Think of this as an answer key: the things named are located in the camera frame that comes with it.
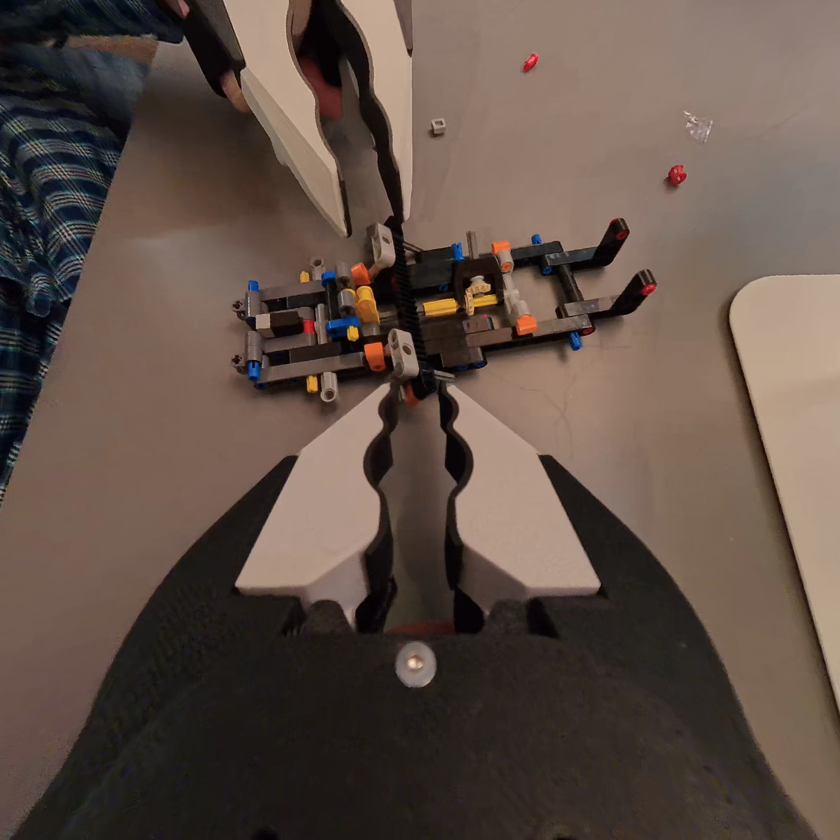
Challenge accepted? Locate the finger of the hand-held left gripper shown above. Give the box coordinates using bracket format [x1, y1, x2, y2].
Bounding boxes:
[331, 0, 416, 228]
[223, 0, 353, 239]

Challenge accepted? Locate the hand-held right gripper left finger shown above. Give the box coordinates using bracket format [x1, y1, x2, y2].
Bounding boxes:
[234, 384, 396, 632]

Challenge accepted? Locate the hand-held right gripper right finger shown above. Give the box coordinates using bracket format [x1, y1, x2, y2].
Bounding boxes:
[438, 384, 602, 632]

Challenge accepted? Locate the light grey lego connector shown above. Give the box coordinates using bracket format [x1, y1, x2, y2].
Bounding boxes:
[386, 327, 422, 383]
[365, 222, 399, 278]

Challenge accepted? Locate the black lego chassis frame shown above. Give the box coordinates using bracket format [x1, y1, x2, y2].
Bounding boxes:
[232, 217, 659, 403]

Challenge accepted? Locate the black lego gear rack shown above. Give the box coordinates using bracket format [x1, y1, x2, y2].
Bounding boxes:
[383, 216, 438, 399]

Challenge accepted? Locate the person's left hand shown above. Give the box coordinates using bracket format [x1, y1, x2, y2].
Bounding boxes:
[219, 68, 252, 114]

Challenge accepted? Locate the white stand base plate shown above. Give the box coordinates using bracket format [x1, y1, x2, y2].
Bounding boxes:
[728, 273, 840, 711]

